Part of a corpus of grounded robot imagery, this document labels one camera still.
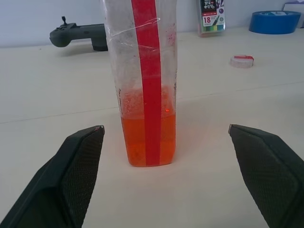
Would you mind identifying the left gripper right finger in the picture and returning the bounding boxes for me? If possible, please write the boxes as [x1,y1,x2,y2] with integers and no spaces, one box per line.
[228,123,304,228]

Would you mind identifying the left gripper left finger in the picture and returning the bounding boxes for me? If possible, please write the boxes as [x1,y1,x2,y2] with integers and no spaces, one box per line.
[0,125,105,228]

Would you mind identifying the orange red plastic bottle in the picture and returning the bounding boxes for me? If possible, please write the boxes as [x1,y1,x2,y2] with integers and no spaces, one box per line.
[99,0,179,168]

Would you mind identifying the grey game controller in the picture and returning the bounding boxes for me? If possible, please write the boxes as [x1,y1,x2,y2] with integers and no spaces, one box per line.
[49,16,109,52]

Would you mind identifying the blue tape roll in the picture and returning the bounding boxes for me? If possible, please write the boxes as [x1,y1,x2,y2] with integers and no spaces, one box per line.
[248,10,302,35]

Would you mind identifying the marker pen pack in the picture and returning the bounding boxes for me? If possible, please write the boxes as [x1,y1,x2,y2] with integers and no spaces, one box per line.
[196,0,227,38]

